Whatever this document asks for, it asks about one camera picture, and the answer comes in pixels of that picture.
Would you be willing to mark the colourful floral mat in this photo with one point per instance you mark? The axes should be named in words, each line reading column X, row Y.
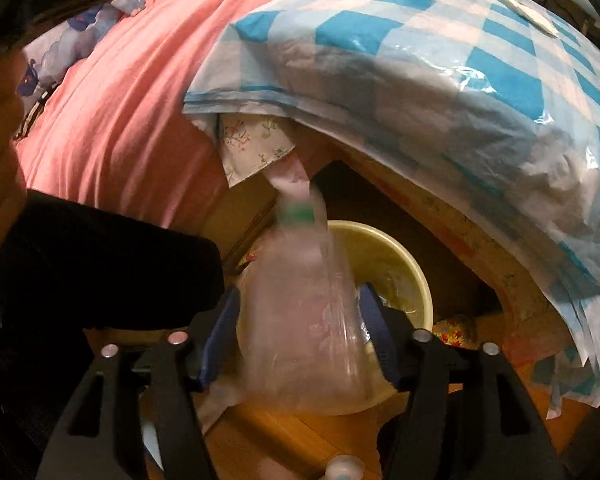
column 455, row 332

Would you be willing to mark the floral white cloth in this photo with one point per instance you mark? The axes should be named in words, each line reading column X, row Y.
column 252, row 145

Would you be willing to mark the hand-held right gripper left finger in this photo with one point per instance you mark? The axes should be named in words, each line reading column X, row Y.
column 220, row 340

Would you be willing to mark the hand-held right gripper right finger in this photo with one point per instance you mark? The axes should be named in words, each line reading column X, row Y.
column 387, row 355

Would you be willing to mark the whale print curtain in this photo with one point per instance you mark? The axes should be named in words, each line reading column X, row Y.
column 80, row 25

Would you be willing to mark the blue checkered tablecloth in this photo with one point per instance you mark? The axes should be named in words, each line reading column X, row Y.
column 430, row 85

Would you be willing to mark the yellow plastic bin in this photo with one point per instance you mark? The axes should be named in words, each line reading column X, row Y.
column 380, row 255

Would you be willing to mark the white tissue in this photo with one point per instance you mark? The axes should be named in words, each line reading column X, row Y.
column 532, row 15

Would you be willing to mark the person's leg black trousers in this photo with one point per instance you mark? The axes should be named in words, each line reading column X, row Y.
column 105, row 270

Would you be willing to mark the person's left hand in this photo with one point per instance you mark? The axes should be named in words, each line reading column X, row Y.
column 0, row 160

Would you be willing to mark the pink blanket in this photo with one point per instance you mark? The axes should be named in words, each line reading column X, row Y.
column 130, row 110

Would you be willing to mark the clear plastic bottle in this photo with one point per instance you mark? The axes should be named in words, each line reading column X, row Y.
column 305, row 320

